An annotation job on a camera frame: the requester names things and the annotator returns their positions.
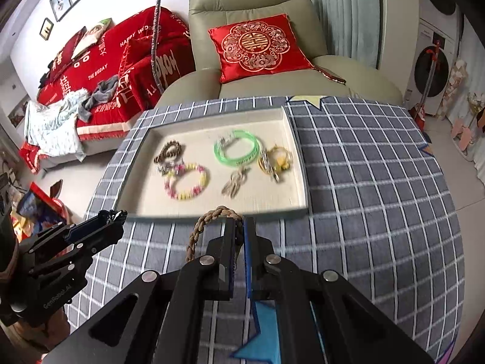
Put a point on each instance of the pink standing decoration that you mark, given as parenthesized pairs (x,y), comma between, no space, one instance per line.
(462,136)

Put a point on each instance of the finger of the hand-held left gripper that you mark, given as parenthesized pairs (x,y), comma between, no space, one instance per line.
(102,240)
(81,233)

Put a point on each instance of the red embroidered cushion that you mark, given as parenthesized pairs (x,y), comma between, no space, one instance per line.
(257,47)

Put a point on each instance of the green jade bangle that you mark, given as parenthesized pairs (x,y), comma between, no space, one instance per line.
(227,161)

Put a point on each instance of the red mop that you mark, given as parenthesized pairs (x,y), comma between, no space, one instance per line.
(430,79)

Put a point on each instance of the white jewelry tray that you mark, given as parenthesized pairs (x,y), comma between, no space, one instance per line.
(151,197)

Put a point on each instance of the pale blue curtain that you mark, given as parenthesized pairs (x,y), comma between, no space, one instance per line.
(341,15)

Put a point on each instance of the light grey sofa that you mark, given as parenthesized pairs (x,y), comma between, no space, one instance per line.
(98,146)

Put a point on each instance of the white washing machine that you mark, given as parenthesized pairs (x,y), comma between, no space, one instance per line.
(430,72)

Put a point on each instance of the purple star patch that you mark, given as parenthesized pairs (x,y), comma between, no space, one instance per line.
(445,354)

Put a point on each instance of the yellow star patch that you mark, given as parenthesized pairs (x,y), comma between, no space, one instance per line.
(307,101)

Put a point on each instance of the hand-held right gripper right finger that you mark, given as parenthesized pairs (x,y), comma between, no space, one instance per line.
(249,258)

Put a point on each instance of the red gift bag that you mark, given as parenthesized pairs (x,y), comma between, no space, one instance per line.
(38,204)

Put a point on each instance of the blue star patch orange edge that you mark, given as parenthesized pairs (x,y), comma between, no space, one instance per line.
(426,148)

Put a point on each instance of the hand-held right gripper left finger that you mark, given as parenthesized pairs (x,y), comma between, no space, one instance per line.
(227,252)

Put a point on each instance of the large blue star patch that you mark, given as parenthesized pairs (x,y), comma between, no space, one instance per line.
(261,333)

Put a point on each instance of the small black framed photo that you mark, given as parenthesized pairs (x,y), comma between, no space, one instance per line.
(47,28)

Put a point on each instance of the grey cloth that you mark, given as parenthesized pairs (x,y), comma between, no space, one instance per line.
(100,94)

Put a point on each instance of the portrait print pillow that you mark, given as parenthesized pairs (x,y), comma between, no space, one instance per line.
(91,38)

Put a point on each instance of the light blue cloth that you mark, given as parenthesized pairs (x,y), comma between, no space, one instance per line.
(53,129)

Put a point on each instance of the red blanket sofa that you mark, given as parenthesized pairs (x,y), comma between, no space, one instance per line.
(125,49)

